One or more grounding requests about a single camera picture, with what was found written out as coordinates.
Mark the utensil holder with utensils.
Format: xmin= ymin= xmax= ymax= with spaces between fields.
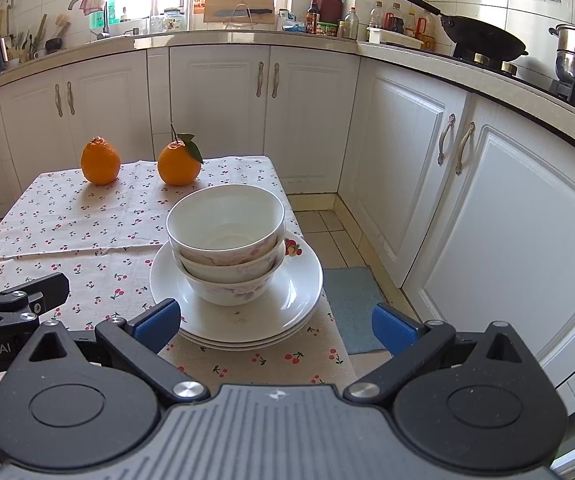
xmin=4 ymin=12 xmax=48 ymax=63

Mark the yellow oil bottle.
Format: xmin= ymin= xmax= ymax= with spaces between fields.
xmin=415 ymin=10 xmax=433 ymax=51

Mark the white kitchen cabinet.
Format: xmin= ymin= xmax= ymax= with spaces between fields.
xmin=0 ymin=45 xmax=575 ymax=416

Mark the beige kitchen countertop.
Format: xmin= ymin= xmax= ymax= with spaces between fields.
xmin=0 ymin=27 xmax=575 ymax=171

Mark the blue floor mat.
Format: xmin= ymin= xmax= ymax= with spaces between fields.
xmin=323 ymin=266 xmax=393 ymax=356

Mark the black wok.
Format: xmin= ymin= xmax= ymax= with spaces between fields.
xmin=393 ymin=0 xmax=529 ymax=61

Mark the bumpy orange without leaf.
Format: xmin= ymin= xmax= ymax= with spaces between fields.
xmin=80 ymin=136 xmax=121 ymax=185

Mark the orange with green leaf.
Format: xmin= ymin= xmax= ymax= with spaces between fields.
xmin=157 ymin=124 xmax=204 ymax=187

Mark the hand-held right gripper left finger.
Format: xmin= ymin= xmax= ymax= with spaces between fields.
xmin=26 ymin=298 xmax=210 ymax=405

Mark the metal kitchen faucet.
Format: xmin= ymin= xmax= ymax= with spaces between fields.
xmin=68 ymin=0 xmax=113 ymax=41

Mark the glass jar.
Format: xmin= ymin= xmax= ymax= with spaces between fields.
xmin=163 ymin=7 xmax=188 ymax=31

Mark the white rectangular tray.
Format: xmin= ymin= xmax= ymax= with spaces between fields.
xmin=367 ymin=27 xmax=424 ymax=50

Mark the red knife block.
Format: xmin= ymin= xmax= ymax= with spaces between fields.
xmin=316 ymin=0 xmax=347 ymax=25

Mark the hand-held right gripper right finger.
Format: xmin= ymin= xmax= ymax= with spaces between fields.
xmin=343 ymin=302 xmax=538 ymax=405

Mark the cherry print tablecloth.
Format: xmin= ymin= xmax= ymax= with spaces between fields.
xmin=0 ymin=155 xmax=358 ymax=436

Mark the white floral ceramic bowl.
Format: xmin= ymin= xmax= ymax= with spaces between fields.
xmin=172 ymin=242 xmax=286 ymax=283
xmin=166 ymin=184 xmax=286 ymax=266
xmin=180 ymin=260 xmax=284 ymax=307

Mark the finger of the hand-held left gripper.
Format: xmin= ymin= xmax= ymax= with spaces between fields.
xmin=0 ymin=272 xmax=70 ymax=317

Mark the white plate with fruit decal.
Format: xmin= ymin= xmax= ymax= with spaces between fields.
xmin=182 ymin=327 xmax=313 ymax=347
xmin=150 ymin=237 xmax=324 ymax=336
xmin=177 ymin=316 xmax=319 ymax=343

